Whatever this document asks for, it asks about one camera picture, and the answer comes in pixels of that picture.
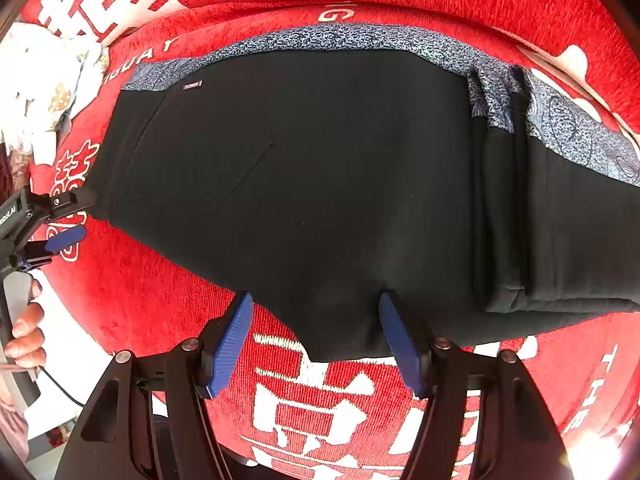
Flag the black pants with blue waistband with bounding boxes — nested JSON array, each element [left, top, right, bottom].
[[86, 24, 639, 361]]

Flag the person left hand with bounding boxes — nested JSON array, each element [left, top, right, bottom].
[[4, 280, 47, 368]]

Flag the red blanket with white characters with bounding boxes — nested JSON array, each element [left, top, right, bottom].
[[27, 1, 640, 480]]

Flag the white floral patterned cloth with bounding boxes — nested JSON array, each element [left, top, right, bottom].
[[1, 22, 110, 166]]

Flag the thin black cable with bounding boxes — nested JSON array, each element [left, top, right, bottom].
[[38, 365, 87, 409]]

